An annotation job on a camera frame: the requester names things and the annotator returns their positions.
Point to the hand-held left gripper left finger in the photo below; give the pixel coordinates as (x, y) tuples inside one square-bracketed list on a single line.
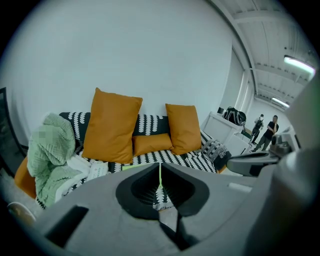
[(100, 195)]

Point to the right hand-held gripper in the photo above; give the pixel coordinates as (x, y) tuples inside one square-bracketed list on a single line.
[(300, 162)]

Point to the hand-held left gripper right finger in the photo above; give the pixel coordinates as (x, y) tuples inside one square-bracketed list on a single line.
[(220, 190)]

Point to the round glass coffee table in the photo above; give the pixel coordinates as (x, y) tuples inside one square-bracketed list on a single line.
[(20, 213)]

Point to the black white patterned sofa throw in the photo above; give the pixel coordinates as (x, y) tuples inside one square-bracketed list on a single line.
[(150, 125)]

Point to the white wet wipes packet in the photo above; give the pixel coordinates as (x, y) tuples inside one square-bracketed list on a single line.
[(97, 171)]

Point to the grey black patterned cushion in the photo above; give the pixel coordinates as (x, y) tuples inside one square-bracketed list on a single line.
[(216, 152)]

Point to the white side cabinet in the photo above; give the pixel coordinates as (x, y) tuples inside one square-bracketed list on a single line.
[(222, 132)]

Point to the green knitted blanket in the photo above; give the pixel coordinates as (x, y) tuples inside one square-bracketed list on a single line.
[(50, 150)]

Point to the ceiling strip light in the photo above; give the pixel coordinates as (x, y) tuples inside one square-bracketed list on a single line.
[(298, 64), (280, 102)]

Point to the large orange cushion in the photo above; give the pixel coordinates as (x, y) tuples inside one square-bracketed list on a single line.
[(110, 125), (183, 128)]

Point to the small orange cushion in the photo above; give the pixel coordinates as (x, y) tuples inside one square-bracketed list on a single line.
[(151, 144)]

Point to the black metal frame chair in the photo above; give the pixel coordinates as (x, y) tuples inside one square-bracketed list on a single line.
[(8, 135)]

